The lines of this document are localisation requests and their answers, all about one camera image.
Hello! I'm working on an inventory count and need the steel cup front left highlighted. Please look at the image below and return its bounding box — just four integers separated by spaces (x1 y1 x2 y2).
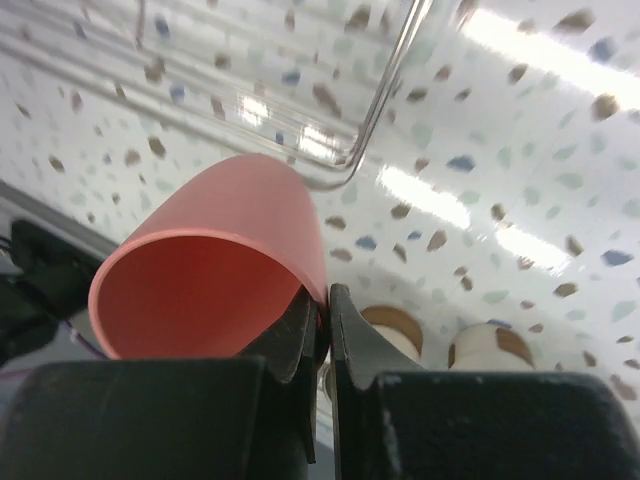
321 363 334 404

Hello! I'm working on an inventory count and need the steel cup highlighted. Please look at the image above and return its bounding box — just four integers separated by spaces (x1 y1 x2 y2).
360 305 423 363
321 363 334 404

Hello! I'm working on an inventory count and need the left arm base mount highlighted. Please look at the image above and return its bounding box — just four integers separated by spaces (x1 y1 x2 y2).
1 219 101 364

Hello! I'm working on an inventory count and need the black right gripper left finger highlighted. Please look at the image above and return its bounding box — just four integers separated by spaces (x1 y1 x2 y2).
1 290 318 479

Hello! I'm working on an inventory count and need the small olive handled cup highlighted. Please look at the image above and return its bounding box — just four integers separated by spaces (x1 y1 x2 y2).
448 324 535 372

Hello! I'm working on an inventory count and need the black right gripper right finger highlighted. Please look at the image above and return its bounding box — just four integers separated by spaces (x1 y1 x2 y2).
330 284 639 479

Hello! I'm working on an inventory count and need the steel cup front right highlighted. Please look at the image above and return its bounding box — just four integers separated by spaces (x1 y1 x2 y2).
360 305 423 363

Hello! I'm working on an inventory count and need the aluminium rail table edge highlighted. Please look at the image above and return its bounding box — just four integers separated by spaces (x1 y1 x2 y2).
1 181 118 260

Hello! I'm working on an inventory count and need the steel wire dish rack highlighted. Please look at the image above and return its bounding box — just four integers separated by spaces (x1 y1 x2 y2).
1 1 431 191

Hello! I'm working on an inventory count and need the pink plastic cup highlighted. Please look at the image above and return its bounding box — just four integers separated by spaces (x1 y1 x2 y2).
88 154 328 359

